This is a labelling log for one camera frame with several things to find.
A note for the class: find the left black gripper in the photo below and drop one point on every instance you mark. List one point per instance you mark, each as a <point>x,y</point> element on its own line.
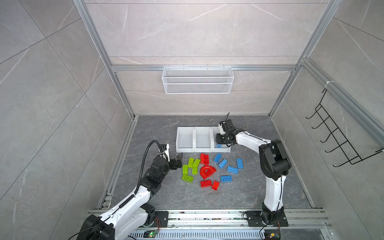
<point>174,166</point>

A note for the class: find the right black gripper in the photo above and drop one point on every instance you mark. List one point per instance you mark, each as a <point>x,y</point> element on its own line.
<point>218,139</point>

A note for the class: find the blue lego brick top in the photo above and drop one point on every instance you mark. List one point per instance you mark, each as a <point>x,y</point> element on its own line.
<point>217,158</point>

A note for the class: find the blue lego brick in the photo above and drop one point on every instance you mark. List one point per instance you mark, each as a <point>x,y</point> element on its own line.
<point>232,170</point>
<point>226,179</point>
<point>217,158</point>
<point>240,164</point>
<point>223,163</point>

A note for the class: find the blue lego brick bottom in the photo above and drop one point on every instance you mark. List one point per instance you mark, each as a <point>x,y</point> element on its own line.
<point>226,179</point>

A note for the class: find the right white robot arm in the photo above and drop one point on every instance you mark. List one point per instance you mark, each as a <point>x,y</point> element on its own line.
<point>274,161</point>

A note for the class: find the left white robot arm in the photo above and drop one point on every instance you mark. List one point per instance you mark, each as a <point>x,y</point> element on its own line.
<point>134,210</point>

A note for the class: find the green lego brick upper left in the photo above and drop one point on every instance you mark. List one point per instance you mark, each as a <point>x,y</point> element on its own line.
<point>191,162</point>

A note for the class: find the green lego brick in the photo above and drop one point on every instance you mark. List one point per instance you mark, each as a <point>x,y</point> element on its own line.
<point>185,170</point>
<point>195,166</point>
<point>187,178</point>
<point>191,162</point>

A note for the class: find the white right storage bin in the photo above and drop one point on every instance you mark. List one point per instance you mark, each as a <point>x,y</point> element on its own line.
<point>224,148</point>

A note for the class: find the white storage bin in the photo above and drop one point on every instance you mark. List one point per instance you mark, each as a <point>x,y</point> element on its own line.
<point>224,148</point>
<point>185,140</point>
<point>203,139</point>

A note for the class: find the green lego brick upper right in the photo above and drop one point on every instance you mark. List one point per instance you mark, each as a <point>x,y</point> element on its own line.
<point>195,166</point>

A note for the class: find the white left storage bin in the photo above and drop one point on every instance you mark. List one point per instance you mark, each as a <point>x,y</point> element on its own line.
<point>185,140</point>

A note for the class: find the green lego brick bottom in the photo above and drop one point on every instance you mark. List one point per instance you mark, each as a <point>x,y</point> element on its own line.
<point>187,178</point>

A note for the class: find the white middle storage bin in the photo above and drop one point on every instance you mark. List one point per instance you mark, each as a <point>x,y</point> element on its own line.
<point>203,139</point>

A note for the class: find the red arch lego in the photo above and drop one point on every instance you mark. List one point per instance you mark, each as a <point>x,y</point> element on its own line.
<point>207,171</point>

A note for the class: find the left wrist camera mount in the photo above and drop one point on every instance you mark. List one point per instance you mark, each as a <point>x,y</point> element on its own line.
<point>165,150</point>

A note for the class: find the white wire mesh basket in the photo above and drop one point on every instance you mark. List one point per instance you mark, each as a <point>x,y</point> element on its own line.
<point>197,80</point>

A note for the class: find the metal base rail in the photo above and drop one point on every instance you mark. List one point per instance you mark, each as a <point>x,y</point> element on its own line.
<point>236,224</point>

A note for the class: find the black wire hook rack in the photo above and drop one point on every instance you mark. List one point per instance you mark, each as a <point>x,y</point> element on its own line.
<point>339,137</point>

